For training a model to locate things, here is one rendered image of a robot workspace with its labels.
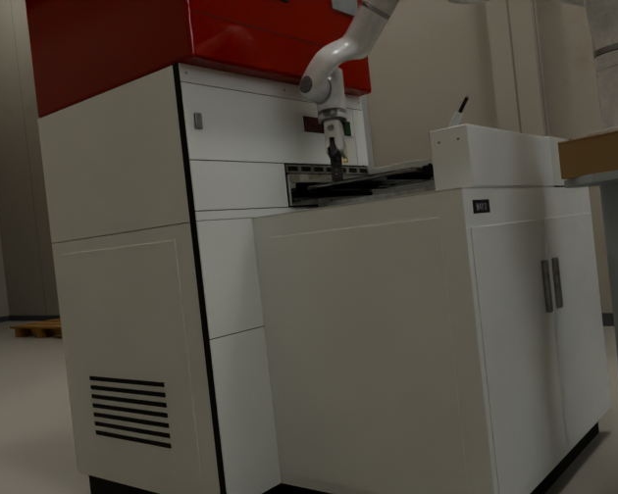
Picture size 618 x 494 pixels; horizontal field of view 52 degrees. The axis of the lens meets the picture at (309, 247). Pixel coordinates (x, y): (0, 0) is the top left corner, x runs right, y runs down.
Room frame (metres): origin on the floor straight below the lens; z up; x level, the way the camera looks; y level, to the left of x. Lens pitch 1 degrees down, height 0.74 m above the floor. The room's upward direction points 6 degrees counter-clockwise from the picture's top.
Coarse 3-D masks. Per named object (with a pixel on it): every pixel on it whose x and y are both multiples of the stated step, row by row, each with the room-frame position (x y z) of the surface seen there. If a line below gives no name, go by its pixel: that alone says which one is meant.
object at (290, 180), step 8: (288, 176) 1.88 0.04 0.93; (296, 176) 1.90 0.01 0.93; (304, 176) 1.93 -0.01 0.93; (312, 176) 1.96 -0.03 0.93; (320, 176) 1.99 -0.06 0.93; (328, 176) 2.03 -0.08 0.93; (344, 176) 2.10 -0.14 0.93; (352, 176) 2.13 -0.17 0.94; (288, 184) 1.88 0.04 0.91; (288, 192) 1.88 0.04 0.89; (368, 192) 2.23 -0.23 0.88; (288, 200) 1.89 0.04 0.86; (296, 200) 1.90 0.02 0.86; (304, 200) 1.92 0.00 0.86; (312, 200) 1.95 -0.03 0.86; (320, 200) 1.98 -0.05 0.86; (328, 200) 2.02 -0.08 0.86; (336, 200) 2.05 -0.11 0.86
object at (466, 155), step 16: (448, 128) 1.44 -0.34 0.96; (464, 128) 1.42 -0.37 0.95; (480, 128) 1.47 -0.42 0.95; (496, 128) 1.55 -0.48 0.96; (432, 144) 1.47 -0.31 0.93; (448, 144) 1.44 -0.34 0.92; (464, 144) 1.42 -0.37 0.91; (480, 144) 1.46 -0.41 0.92; (496, 144) 1.53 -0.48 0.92; (512, 144) 1.61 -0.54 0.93; (528, 144) 1.70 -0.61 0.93; (544, 144) 1.81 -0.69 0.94; (448, 160) 1.44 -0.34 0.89; (464, 160) 1.42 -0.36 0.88; (480, 160) 1.45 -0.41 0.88; (496, 160) 1.53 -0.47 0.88; (512, 160) 1.60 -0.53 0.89; (528, 160) 1.69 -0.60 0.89; (544, 160) 1.80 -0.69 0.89; (448, 176) 1.45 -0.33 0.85; (464, 176) 1.42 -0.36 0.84; (480, 176) 1.44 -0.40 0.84; (496, 176) 1.52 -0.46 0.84; (512, 176) 1.60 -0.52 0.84; (528, 176) 1.68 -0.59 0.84; (544, 176) 1.78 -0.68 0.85
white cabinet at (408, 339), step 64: (448, 192) 1.38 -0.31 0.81; (512, 192) 1.59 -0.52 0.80; (576, 192) 2.00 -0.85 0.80; (256, 256) 1.76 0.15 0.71; (320, 256) 1.61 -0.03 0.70; (384, 256) 1.49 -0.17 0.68; (448, 256) 1.39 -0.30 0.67; (512, 256) 1.55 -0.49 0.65; (576, 256) 1.94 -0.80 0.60; (320, 320) 1.63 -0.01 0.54; (384, 320) 1.51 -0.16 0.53; (448, 320) 1.40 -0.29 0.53; (512, 320) 1.51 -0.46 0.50; (576, 320) 1.89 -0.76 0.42; (320, 384) 1.64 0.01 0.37; (384, 384) 1.52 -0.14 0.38; (448, 384) 1.41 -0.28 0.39; (512, 384) 1.48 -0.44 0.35; (576, 384) 1.84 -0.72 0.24; (320, 448) 1.66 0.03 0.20; (384, 448) 1.53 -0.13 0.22; (448, 448) 1.42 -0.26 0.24; (512, 448) 1.45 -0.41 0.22; (576, 448) 1.92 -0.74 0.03
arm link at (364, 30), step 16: (368, 16) 1.76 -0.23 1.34; (384, 16) 1.77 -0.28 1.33; (352, 32) 1.79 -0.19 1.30; (368, 32) 1.78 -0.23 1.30; (336, 48) 1.78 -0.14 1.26; (352, 48) 1.78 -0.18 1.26; (368, 48) 1.80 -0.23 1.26; (320, 64) 1.77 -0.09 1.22; (336, 64) 1.77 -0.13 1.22; (304, 80) 1.80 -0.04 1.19; (320, 80) 1.78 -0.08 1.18; (304, 96) 1.81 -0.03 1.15; (320, 96) 1.81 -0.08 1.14
